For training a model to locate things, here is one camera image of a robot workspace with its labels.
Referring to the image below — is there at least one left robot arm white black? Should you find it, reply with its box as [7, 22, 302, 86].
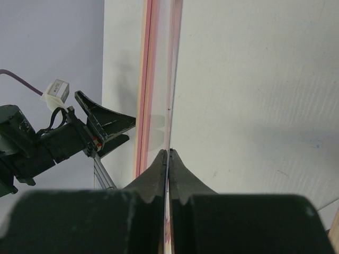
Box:
[1, 91, 136, 196]

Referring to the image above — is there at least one clear acrylic sheet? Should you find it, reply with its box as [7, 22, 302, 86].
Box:
[139, 1, 183, 253]

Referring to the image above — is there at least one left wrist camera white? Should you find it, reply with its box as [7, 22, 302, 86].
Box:
[41, 79, 70, 112]

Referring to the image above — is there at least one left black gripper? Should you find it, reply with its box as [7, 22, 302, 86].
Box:
[39, 90, 136, 163]

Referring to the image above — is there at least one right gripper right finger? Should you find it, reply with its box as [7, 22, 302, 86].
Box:
[168, 150, 334, 253]

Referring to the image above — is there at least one pink picture frame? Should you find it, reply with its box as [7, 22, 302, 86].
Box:
[133, 1, 183, 177]

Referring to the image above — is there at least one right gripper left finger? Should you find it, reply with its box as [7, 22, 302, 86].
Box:
[1, 150, 167, 253]

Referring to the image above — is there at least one left aluminium corner post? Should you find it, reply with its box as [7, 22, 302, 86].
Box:
[93, 155, 117, 190]

